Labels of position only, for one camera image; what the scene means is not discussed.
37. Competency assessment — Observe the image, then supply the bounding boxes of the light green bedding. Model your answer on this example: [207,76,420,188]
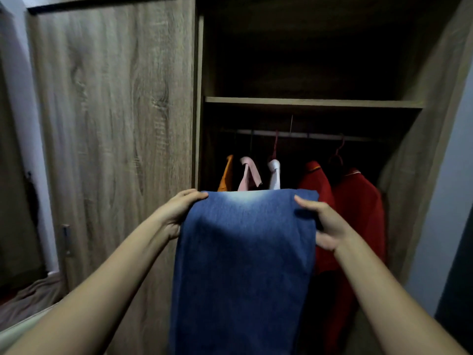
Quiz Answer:
[0,305,56,353]

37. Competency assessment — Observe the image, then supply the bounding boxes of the pink garment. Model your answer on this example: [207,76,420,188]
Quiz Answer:
[237,157,263,192]

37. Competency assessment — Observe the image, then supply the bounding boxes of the red polo shirt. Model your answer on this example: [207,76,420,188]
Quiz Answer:
[321,168,387,352]
[298,161,338,275]

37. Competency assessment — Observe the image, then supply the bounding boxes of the person's right forearm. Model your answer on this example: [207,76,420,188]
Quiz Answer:
[334,233,470,355]

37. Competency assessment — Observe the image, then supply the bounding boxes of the wooden wardrobe door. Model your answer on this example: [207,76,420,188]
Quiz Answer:
[27,0,196,355]

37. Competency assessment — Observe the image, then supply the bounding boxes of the person's left hand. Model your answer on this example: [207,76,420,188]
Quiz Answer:
[157,189,209,241]

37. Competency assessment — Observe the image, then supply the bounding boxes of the orange garment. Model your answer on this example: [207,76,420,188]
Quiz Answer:
[217,155,234,192]

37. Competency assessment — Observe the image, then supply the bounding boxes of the white garment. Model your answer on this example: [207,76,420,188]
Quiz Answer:
[268,159,281,190]

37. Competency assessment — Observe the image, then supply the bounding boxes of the wooden wardrobe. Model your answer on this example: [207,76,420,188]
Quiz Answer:
[26,0,473,355]

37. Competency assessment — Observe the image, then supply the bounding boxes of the brown blanket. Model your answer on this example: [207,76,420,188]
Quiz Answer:
[0,271,65,331]

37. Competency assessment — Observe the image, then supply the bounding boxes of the person's right hand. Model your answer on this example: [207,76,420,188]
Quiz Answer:
[294,195,355,252]

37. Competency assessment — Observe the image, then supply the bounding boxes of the blue denim jeans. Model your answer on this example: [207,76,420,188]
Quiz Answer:
[168,189,319,355]

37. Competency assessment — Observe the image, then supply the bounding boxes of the person's left forearm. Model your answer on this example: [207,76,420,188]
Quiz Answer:
[4,212,174,355]

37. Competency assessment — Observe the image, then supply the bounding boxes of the metal hanging rail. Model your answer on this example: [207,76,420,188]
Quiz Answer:
[222,129,385,143]

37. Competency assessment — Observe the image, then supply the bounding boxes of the wooden wardrobe shelf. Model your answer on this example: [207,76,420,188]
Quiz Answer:
[204,97,425,109]

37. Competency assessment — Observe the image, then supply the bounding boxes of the red clothes hanger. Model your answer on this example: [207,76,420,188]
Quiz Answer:
[328,138,346,170]
[270,130,281,161]

